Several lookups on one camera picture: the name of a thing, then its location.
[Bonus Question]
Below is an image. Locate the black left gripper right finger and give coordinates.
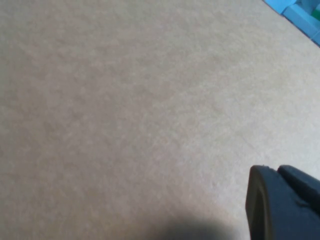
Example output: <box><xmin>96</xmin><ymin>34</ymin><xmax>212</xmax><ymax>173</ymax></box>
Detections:
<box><xmin>277</xmin><ymin>164</ymin><xmax>320</xmax><ymax>218</ymax></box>

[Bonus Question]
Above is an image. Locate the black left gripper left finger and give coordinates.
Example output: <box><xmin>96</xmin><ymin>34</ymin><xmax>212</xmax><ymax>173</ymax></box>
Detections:
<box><xmin>245</xmin><ymin>164</ymin><xmax>320</xmax><ymax>240</ymax></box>

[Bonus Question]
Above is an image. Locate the blue plastic object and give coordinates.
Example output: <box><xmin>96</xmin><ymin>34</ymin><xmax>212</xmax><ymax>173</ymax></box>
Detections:
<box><xmin>262</xmin><ymin>0</ymin><xmax>320</xmax><ymax>47</ymax></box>

